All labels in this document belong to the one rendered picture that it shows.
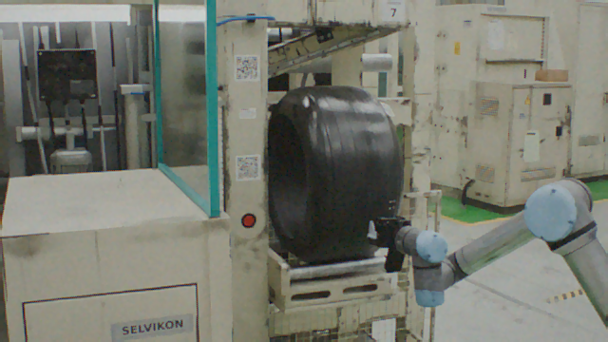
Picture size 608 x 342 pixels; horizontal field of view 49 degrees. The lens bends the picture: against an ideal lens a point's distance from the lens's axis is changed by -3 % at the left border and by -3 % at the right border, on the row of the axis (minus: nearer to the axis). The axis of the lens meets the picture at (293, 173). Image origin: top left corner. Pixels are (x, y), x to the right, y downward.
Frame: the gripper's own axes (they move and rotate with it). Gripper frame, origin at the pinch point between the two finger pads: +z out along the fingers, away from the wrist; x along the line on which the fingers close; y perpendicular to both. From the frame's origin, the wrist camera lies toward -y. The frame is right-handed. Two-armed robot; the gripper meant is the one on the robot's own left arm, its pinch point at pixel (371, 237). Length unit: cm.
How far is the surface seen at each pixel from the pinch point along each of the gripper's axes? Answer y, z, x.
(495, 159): -6, 359, -315
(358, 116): 35.4, 1.9, 2.0
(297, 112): 37.3, 11.3, 17.2
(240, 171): 20.8, 14.6, 34.5
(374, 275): -14.3, 12.0, -6.7
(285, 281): -11.6, 7.1, 24.9
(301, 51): 60, 50, 0
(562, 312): -86, 139, -199
